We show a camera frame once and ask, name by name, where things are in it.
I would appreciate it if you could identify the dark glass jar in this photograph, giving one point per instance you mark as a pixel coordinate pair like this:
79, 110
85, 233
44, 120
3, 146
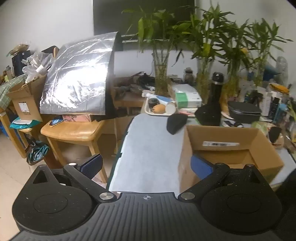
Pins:
188, 75

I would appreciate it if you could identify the black tall carton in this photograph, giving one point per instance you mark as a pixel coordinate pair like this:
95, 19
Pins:
274, 106

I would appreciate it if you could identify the crumpled clear plastic bag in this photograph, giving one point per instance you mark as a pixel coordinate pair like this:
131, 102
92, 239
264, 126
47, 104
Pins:
38, 62

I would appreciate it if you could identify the teal plastic bag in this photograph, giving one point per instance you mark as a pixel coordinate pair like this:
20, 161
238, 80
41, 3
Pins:
37, 151

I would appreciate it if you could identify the wooden chair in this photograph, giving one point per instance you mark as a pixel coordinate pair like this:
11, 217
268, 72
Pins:
69, 132

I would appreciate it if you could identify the grey zip case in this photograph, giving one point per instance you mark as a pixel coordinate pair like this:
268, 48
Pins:
245, 111

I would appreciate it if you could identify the small blue flat item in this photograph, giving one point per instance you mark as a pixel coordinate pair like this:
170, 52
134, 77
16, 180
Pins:
55, 122

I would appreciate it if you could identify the red white flat box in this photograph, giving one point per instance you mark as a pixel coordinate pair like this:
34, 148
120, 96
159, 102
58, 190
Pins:
187, 112

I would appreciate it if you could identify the wooden desk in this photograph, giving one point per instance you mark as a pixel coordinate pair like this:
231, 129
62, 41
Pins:
129, 99

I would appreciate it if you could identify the white tall carton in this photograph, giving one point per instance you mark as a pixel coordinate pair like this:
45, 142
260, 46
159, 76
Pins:
267, 102

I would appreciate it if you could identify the black thermos bottle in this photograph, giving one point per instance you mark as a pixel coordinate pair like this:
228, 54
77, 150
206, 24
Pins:
217, 88

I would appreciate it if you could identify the white round jar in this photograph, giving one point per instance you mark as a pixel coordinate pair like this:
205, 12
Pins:
171, 107

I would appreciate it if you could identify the small black cloth bundle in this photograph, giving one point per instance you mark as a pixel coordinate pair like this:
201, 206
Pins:
177, 122

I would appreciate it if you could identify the green checked cloth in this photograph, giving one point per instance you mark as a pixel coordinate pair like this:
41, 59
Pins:
9, 90

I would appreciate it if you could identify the green white tissue box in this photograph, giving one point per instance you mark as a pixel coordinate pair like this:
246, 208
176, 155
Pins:
188, 99

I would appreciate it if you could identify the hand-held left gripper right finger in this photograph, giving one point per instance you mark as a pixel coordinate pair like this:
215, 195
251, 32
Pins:
201, 165

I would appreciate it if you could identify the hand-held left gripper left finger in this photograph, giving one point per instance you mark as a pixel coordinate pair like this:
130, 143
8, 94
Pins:
92, 163

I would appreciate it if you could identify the woven basket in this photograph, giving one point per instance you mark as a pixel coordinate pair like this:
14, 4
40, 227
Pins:
262, 126

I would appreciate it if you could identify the silver foil insulated bag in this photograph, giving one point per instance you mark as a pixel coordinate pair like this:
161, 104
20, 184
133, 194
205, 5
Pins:
76, 76

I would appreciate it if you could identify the brown cardboard storage box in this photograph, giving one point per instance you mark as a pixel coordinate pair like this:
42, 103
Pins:
27, 97

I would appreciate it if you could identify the yellow bag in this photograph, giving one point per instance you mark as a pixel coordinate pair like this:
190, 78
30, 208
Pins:
278, 88

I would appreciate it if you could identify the black mini tripod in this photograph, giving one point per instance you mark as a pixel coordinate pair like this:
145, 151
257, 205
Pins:
255, 97

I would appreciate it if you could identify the wooden side table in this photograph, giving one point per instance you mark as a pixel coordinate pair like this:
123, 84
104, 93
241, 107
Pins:
11, 134

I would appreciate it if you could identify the black insole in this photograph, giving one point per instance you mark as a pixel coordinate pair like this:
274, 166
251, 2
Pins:
275, 135

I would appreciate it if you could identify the teal mailer bag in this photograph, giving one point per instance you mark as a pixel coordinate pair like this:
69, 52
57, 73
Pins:
22, 122

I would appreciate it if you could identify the brown paper bag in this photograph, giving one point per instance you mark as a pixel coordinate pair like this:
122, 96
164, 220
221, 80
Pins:
223, 102

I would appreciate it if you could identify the orange egg-shaped sponge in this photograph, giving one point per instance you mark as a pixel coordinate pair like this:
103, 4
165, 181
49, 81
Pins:
160, 109

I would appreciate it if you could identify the light grey table mat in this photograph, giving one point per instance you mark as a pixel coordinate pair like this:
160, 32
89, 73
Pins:
148, 150

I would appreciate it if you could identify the white plastic tray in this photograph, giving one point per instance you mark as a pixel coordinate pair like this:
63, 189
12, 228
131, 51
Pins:
148, 109

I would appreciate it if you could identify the pink flat box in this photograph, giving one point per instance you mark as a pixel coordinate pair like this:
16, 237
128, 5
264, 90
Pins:
77, 117

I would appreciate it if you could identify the clear plastic bottle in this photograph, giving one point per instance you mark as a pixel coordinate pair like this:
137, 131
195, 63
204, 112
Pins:
282, 67

